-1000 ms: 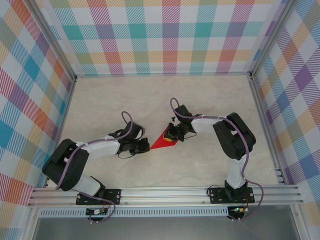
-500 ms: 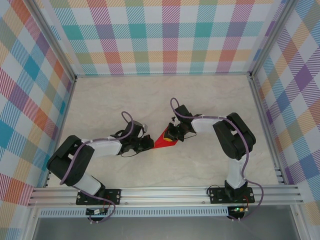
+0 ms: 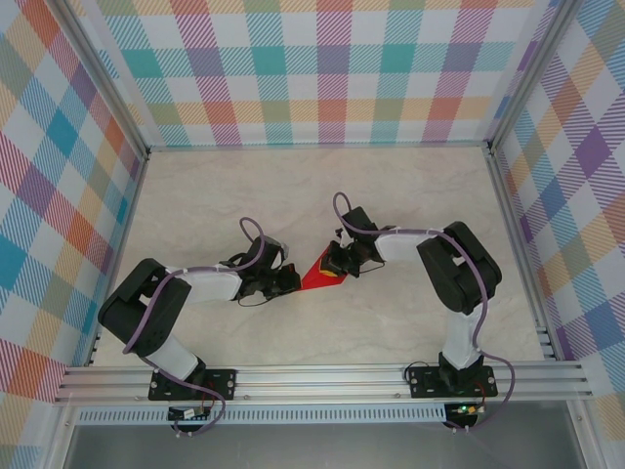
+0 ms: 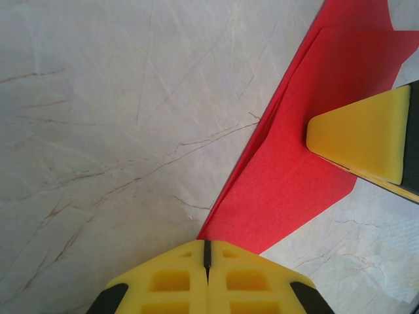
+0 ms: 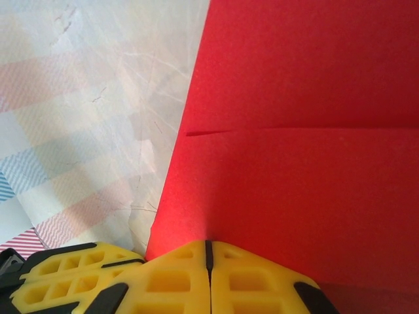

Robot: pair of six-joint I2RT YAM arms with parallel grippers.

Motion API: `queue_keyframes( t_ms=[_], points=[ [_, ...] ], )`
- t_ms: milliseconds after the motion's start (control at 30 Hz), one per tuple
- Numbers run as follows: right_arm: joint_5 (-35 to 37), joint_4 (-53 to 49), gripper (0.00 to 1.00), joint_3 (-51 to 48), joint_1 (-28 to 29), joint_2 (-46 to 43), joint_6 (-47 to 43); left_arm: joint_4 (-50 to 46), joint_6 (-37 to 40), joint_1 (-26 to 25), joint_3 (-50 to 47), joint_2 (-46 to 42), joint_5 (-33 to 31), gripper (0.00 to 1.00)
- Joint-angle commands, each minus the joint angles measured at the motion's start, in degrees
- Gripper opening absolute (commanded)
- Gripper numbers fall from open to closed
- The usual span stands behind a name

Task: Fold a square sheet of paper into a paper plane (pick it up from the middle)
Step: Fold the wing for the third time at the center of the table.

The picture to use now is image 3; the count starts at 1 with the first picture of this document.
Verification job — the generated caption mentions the aluminium frame post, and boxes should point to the aluminium frame post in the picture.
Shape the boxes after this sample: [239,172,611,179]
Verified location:
[48,0,151,162]
[487,0,578,152]

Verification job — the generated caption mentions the aluminium back rail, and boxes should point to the aluminium back rail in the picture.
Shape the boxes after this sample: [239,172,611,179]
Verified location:
[146,141,492,150]

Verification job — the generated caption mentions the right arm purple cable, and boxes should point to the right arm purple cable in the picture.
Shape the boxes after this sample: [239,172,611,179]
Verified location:
[332,192,517,435]

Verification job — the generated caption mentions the aluminium mounting rail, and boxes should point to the aluminium mounting rail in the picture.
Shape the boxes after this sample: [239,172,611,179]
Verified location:
[54,365,595,405]

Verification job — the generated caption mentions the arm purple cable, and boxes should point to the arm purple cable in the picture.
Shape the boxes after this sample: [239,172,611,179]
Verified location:
[332,192,517,435]
[121,218,269,438]

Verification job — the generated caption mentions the red square paper sheet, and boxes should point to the red square paper sheet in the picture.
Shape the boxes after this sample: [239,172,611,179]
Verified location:
[301,246,350,293]

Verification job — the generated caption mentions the grey metal panel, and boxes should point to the grey metal panel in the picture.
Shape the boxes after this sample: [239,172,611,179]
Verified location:
[62,423,587,469]

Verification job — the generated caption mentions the aluminium side rail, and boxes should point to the aluminium side rail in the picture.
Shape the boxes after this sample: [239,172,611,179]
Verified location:
[86,150,150,367]
[487,149,558,362]

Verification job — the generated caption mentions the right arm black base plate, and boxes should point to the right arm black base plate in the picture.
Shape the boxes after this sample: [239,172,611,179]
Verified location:
[407,365,498,400]

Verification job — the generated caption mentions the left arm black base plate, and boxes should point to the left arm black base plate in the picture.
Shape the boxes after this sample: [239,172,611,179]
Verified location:
[148,368,238,402]

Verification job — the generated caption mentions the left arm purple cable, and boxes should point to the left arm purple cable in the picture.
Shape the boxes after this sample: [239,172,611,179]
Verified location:
[121,218,269,438]

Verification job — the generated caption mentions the slotted grey cable duct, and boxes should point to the slotted grey cable duct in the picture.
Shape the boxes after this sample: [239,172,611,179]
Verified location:
[75,408,448,425]

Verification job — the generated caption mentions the small black circuit board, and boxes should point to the small black circuit board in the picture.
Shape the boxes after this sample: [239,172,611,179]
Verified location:
[168,406,212,422]

